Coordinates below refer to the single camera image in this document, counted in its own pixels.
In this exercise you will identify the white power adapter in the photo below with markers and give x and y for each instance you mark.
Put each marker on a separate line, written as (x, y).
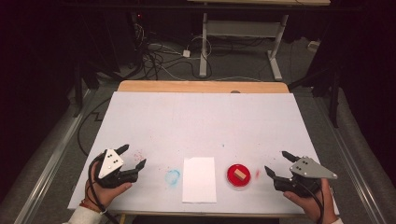
(186, 53)

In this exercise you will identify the black metal stand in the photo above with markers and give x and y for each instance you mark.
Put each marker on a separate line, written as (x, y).
(334, 93)
(77, 90)

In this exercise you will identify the white paper sheet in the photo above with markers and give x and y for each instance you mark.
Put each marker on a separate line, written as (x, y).
(199, 180)

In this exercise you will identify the white board table cover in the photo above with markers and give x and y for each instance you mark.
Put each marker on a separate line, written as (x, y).
(199, 124)

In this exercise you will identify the white metal desk frame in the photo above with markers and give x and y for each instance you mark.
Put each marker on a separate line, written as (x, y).
(239, 28)

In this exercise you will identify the person's right hand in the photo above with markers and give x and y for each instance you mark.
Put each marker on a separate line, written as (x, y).
(311, 205)

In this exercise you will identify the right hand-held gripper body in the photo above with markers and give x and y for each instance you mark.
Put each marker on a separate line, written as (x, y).
(308, 169)

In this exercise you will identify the person's left hand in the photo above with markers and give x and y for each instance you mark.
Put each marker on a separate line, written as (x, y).
(104, 194)

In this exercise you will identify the white floor socket box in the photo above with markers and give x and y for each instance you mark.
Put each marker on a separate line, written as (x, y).
(313, 45)

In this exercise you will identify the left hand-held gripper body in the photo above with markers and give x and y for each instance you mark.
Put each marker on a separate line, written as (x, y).
(110, 163)

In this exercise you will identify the wooden table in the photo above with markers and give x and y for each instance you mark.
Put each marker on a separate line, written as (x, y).
(186, 86)

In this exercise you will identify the round red ink pad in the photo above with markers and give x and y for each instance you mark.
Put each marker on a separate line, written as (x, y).
(232, 182)

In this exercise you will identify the small wooden stamp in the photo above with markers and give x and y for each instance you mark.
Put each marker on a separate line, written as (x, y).
(239, 174)

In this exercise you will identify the metal floor rail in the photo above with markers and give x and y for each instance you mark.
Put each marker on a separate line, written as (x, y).
(53, 161)
(351, 168)

